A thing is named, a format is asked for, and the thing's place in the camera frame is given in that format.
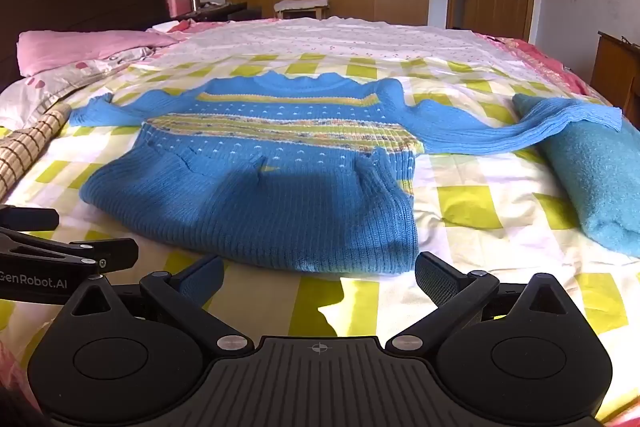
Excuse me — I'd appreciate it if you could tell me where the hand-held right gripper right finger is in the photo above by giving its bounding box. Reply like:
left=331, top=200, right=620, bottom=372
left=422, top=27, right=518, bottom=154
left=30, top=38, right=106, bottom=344
left=385, top=251, right=584, bottom=355

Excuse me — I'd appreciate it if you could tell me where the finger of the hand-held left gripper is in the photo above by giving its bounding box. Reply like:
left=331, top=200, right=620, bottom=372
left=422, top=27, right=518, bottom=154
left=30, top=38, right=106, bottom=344
left=0, top=205, right=60, bottom=232
left=0, top=229, right=140, bottom=273

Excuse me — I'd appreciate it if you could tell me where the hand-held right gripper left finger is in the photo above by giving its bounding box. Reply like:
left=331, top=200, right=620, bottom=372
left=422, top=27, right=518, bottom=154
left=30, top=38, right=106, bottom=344
left=54, top=253, right=256, bottom=356

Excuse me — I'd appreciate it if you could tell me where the blue knitted sweater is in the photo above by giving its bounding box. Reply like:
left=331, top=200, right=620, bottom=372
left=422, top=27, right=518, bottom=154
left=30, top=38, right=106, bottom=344
left=67, top=72, right=623, bottom=277

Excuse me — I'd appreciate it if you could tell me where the rolled bamboo mat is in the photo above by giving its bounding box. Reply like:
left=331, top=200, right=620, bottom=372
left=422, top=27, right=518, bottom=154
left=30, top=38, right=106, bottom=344
left=0, top=102, right=71, bottom=202

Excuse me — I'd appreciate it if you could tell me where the yellow-green checked bedsheet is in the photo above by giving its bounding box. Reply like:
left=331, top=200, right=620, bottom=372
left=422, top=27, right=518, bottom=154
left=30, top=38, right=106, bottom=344
left=0, top=52, right=640, bottom=423

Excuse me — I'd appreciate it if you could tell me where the white pink-dotted pillow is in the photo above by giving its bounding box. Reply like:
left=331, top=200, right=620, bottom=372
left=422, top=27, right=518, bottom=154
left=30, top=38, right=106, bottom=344
left=0, top=47, right=166, bottom=128

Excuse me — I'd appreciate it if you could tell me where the pink pillow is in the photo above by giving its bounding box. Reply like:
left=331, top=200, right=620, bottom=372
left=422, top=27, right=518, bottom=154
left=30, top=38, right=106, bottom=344
left=17, top=29, right=178, bottom=75

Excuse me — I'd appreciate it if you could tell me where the teal folded towel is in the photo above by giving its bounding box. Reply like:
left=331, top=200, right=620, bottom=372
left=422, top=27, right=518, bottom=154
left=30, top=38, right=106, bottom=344
left=512, top=93, right=640, bottom=258

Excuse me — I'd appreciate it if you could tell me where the pink floral bedspread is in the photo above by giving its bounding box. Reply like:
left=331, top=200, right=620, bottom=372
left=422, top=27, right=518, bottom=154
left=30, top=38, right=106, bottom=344
left=475, top=32, right=606, bottom=98

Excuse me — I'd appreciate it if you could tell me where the white floral bedsheet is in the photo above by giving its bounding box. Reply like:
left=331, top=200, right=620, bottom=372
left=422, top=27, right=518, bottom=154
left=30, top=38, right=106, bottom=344
left=145, top=17, right=566, bottom=80

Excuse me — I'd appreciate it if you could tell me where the dark wooden nightstand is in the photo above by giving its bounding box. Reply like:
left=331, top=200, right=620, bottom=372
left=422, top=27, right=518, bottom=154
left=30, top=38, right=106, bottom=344
left=172, top=2, right=248, bottom=24

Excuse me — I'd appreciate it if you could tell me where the wooden side desk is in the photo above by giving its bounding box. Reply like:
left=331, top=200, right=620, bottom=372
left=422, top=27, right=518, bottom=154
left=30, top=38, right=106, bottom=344
left=590, top=31, right=640, bottom=128

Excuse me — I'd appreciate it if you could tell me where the cloth-covered wooden stool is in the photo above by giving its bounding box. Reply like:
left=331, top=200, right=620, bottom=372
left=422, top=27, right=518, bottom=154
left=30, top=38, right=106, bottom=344
left=274, top=0, right=331, bottom=20

